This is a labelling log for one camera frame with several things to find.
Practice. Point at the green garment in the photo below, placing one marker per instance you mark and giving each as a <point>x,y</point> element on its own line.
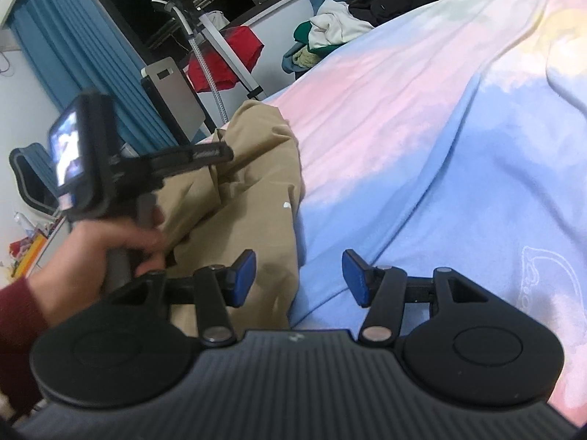
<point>302,32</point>

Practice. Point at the person's left hand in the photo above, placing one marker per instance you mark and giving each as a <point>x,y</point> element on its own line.
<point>78,256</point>

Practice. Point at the blue curtain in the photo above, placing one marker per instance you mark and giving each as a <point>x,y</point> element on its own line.
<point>69,46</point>

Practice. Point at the wavy framed mirror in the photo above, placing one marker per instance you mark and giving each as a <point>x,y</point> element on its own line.
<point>32,169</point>

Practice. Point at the white dressing table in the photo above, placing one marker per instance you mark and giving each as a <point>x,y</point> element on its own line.
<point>52,243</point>

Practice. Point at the dark framed window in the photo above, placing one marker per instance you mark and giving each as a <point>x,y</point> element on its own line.
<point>137,0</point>

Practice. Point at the pastel bed sheet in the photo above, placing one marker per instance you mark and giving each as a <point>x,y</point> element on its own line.
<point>435,146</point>

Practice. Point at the red cloth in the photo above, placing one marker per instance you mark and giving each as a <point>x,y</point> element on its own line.
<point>238,46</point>

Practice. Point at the khaki pants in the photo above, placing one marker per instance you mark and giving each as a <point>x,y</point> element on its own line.
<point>257,183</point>

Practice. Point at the grey backed chair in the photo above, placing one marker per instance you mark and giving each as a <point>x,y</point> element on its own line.
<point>176,96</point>

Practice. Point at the silver spray bottle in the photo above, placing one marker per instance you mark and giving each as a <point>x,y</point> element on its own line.
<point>24,222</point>

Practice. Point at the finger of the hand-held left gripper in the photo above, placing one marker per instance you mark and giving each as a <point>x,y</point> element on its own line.
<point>206,153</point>

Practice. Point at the person's left forearm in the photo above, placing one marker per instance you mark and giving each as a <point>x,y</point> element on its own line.
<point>18,330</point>

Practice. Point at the yellow-green knit garment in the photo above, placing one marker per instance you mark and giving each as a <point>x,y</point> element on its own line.
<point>309,58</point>

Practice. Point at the white garment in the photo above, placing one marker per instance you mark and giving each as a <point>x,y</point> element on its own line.
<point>334,23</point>

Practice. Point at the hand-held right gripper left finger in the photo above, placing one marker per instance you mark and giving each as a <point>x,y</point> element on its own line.
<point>243,279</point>

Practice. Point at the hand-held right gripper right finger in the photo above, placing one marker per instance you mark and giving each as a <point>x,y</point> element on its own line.
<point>355,279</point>

